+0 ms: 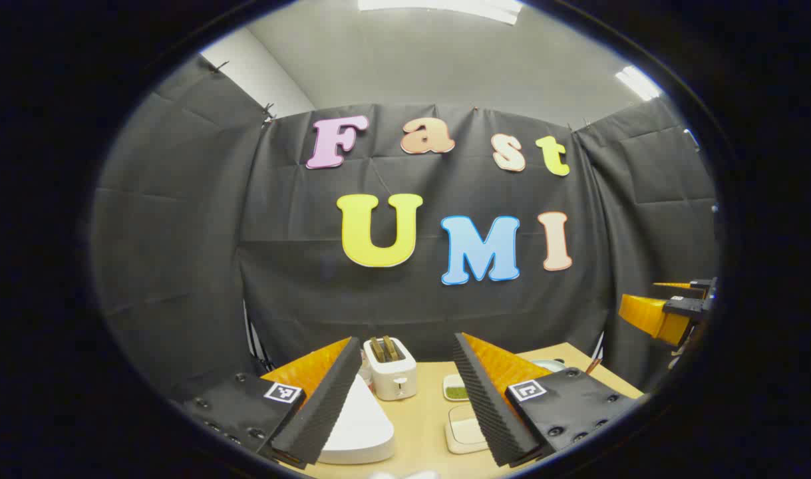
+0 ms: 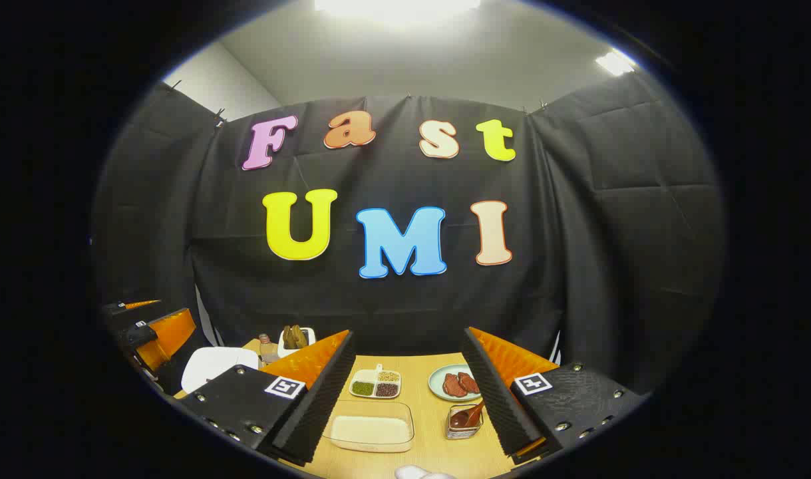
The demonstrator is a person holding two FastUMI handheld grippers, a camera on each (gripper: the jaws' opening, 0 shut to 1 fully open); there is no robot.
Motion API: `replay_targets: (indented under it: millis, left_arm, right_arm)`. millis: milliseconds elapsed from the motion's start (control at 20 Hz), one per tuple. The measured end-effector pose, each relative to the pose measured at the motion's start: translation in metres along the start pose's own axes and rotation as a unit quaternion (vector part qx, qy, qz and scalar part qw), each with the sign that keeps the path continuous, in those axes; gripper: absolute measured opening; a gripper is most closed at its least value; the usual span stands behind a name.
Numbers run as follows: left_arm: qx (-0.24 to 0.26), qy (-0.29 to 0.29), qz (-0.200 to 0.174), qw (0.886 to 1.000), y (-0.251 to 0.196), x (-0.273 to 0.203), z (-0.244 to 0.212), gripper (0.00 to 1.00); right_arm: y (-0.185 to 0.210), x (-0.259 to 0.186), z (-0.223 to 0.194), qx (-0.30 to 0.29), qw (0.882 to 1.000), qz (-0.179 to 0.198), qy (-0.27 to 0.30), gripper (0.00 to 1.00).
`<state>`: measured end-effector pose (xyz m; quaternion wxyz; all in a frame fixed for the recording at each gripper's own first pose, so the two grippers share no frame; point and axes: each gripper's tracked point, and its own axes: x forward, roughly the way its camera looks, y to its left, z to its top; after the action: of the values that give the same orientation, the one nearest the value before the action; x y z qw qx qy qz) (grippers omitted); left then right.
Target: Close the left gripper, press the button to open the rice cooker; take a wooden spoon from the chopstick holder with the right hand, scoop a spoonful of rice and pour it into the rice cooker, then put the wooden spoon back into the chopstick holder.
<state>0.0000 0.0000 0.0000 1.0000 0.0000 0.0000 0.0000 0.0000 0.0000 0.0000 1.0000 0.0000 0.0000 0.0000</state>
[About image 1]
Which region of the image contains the white toaster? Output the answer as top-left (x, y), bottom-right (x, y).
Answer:
top-left (364, 336), bottom-right (419, 401)

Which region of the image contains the white rice cooker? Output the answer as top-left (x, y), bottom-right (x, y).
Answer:
top-left (317, 374), bottom-right (397, 465)

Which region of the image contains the small ceiling light panel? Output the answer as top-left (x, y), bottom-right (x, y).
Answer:
top-left (615, 65), bottom-right (663, 102)

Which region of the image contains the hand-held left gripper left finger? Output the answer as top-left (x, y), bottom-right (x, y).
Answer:
top-left (172, 336), bottom-right (363, 470)

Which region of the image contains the backdrop stand frame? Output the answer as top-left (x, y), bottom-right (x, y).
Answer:
top-left (244, 299), bottom-right (273, 373)

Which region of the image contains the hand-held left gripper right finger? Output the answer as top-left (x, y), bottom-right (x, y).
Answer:
top-left (453, 333), bottom-right (645, 468)

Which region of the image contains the long ceiling light panel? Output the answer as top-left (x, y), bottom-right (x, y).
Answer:
top-left (359, 0), bottom-right (524, 26)

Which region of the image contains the black backdrop cloth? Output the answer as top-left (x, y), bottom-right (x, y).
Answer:
top-left (89, 53), bottom-right (722, 406)

